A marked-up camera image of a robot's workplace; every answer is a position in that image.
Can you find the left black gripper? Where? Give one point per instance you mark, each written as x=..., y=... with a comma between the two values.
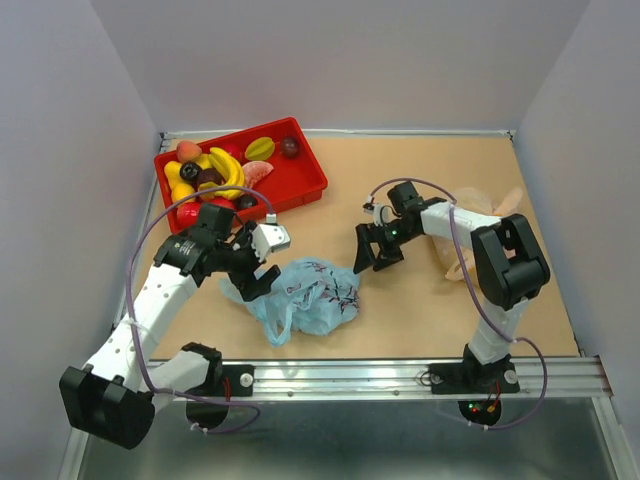
x=249, y=286

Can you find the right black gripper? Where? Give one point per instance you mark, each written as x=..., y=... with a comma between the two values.
x=365, y=255

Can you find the light blue plastic bag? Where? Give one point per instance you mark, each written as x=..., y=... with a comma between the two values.
x=310, y=295

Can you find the red apple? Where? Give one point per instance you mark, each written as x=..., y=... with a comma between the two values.
x=187, y=214

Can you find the yellow banana bunch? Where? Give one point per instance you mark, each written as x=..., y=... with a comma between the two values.
x=225, y=164

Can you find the orange mango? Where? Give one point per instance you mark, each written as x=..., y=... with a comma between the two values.
x=172, y=173

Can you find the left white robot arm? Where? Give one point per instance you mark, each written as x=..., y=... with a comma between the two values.
x=114, y=396

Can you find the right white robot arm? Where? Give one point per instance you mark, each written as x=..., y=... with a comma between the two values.
x=500, y=258

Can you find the orange plastic bag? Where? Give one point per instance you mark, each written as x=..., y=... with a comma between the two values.
x=474, y=209

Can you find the black mangosteen bottom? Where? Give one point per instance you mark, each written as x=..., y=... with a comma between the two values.
x=246, y=201

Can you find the black mangosteen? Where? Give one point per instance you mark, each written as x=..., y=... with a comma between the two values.
x=189, y=171
x=246, y=201

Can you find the red plastic tray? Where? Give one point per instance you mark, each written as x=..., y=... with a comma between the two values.
x=293, y=182

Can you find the pink grapefruit slice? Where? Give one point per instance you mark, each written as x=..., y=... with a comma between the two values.
x=255, y=171

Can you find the yellow lemon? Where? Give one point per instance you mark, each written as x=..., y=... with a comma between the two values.
x=182, y=190

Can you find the dark purple plum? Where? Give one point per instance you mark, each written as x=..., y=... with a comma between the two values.
x=290, y=147

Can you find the black mangosteen top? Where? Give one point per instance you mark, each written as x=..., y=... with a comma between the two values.
x=189, y=171

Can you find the yellow green starfruit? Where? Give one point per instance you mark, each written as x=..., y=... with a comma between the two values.
x=260, y=149

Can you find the red fruit upper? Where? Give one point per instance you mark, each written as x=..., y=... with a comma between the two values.
x=234, y=151

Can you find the peach fruit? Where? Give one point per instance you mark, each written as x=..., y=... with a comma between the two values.
x=188, y=151

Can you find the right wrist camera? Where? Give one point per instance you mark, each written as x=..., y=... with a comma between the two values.
x=381, y=213

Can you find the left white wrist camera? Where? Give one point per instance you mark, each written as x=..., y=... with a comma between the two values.
x=268, y=239

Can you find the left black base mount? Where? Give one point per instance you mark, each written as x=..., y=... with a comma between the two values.
x=227, y=381

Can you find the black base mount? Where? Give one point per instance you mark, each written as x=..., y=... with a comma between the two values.
x=459, y=378
x=227, y=381

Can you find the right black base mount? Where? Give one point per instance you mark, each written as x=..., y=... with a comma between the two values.
x=459, y=378

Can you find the aluminium front rail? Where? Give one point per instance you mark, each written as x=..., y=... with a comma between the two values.
x=409, y=379

